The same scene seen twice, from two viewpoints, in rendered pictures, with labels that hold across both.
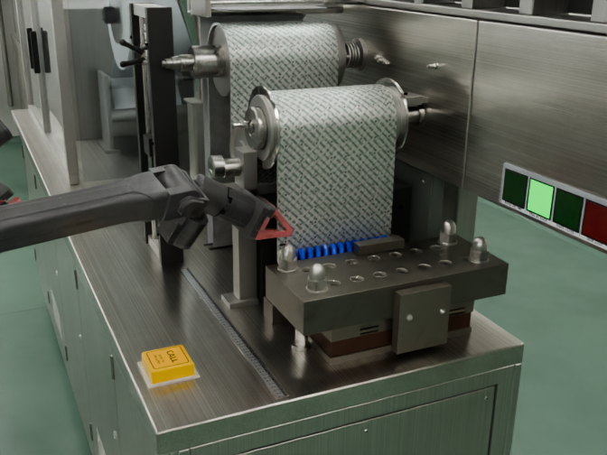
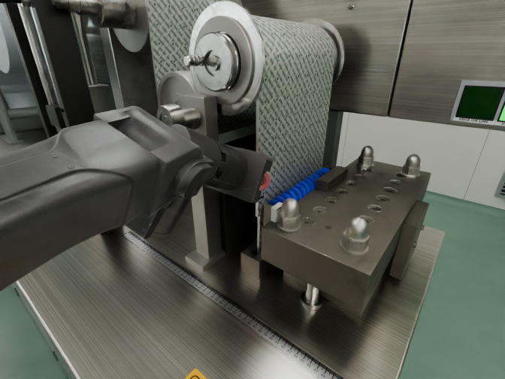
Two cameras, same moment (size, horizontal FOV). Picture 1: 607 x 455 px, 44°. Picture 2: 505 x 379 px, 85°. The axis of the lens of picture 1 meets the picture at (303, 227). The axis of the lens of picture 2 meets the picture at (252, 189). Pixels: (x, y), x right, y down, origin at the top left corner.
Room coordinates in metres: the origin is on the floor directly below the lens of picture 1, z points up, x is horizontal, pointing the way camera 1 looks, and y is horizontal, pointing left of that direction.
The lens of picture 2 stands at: (0.89, 0.23, 1.26)
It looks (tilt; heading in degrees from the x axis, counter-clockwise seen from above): 26 degrees down; 334
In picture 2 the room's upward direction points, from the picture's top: straight up
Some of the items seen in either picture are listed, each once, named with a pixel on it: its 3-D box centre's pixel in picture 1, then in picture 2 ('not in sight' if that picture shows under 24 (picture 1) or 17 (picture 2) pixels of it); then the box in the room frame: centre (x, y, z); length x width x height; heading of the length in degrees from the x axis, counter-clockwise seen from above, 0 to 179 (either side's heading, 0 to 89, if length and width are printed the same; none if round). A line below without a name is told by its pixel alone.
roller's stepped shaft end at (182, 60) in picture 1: (177, 62); (74, 3); (1.50, 0.25, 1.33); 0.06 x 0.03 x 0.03; 115
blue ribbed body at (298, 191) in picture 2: (341, 250); (303, 189); (1.28, -0.07, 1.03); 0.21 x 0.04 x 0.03; 115
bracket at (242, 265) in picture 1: (237, 228); (198, 189); (1.32, 0.12, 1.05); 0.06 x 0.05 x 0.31; 115
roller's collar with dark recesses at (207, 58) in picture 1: (206, 61); (110, 7); (1.52, 0.20, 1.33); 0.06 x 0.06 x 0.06; 25
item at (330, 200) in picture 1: (336, 206); (296, 147); (1.30, -0.06, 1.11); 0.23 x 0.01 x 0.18; 115
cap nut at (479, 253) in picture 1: (479, 247); (412, 164); (1.23, -0.31, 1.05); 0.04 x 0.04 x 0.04
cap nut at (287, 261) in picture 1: (287, 256); (289, 212); (1.18, 0.03, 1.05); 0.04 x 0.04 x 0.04
